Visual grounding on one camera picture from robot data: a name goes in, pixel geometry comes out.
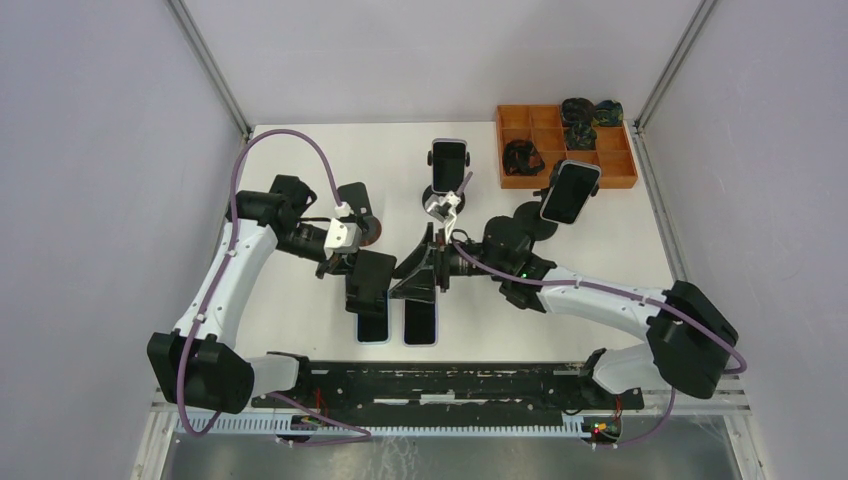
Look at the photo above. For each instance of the blue case phone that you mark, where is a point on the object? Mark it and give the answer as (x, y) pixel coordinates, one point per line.
(372, 328)

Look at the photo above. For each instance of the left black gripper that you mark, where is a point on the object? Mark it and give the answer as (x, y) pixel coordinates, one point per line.
(340, 263)

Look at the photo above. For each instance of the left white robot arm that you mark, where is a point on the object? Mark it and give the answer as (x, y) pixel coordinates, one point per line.
(196, 363)

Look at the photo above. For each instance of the rear middle phone stand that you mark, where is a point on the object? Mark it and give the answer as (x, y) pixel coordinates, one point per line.
(441, 204)

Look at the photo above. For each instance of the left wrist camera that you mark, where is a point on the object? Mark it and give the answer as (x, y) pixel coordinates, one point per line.
(343, 236)

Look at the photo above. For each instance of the brown base phone stand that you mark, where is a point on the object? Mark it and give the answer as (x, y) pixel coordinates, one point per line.
(357, 197)

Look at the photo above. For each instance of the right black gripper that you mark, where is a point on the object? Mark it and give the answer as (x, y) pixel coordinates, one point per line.
(419, 269)

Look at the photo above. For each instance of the right tilted phone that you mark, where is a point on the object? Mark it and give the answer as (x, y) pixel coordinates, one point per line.
(572, 184)

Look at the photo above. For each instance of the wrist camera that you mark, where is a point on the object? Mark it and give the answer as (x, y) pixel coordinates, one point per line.
(448, 225)
(343, 236)

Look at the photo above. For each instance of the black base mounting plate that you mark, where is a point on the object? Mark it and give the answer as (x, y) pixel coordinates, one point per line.
(426, 394)

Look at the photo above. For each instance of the dark rolled item top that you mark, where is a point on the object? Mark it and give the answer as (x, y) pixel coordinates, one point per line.
(577, 110)

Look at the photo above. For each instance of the right phone stand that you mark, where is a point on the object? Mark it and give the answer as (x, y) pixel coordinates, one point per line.
(529, 216)

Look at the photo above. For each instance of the white cable duct rail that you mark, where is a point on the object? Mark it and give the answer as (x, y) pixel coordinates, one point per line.
(292, 424)

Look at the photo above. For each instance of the green rolled item middle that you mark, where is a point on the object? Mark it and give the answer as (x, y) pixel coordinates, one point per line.
(580, 137)

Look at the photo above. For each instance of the orange compartment tray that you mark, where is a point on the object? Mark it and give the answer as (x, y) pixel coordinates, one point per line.
(541, 125)

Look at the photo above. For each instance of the black rolled item in tray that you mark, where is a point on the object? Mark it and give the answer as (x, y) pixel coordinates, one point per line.
(520, 157)

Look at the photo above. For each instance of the lilac case phone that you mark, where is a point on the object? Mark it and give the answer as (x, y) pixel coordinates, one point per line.
(419, 323)

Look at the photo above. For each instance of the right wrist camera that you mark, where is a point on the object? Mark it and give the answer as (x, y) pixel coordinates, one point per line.
(448, 225)

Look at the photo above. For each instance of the rear middle phone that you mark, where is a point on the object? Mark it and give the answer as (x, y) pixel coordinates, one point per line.
(448, 159)

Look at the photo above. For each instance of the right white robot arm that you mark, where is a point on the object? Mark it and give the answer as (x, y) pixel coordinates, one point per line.
(685, 343)

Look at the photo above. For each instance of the green rolled item corner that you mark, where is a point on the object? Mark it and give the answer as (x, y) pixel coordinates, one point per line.
(608, 113)

